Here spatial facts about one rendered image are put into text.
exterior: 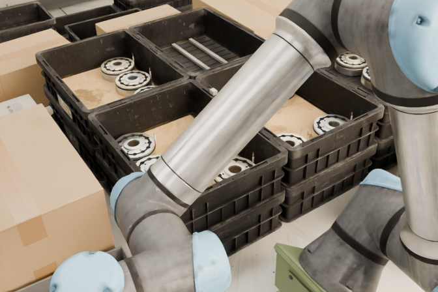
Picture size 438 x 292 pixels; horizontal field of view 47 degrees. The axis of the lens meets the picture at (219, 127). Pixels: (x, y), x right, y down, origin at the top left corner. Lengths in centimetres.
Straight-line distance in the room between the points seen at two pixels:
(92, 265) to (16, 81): 118
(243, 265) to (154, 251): 59
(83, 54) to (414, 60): 123
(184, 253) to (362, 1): 34
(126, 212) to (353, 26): 36
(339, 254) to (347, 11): 47
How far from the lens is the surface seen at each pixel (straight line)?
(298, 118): 137
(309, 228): 125
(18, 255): 110
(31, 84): 171
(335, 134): 117
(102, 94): 152
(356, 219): 93
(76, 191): 108
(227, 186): 101
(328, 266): 94
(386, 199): 92
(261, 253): 119
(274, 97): 65
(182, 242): 60
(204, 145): 65
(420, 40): 55
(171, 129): 133
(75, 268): 57
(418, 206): 76
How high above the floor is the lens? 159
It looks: 35 degrees down
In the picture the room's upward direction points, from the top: 1 degrees counter-clockwise
